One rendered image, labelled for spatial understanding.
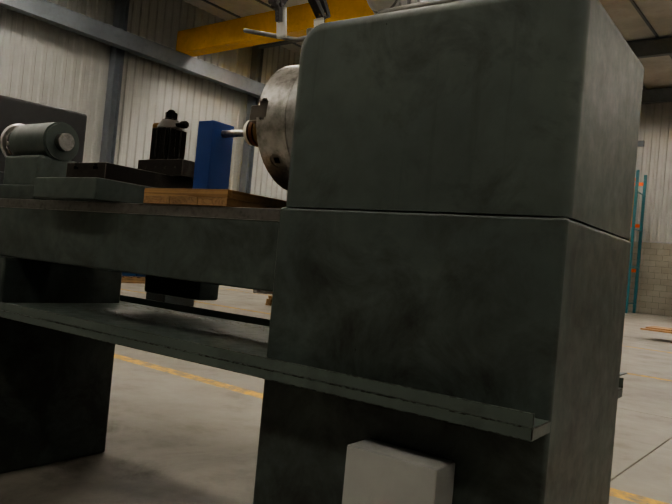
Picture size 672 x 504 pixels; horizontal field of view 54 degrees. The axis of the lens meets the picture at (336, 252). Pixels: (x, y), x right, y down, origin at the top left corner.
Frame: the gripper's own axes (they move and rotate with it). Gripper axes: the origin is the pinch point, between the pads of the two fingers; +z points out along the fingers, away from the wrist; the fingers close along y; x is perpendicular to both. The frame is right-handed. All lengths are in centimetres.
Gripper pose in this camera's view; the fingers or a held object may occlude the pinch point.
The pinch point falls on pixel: (300, 37)
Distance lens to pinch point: 172.9
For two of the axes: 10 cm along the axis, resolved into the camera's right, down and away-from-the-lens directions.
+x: 7.7, 0.7, -6.3
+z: 0.0, 9.9, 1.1
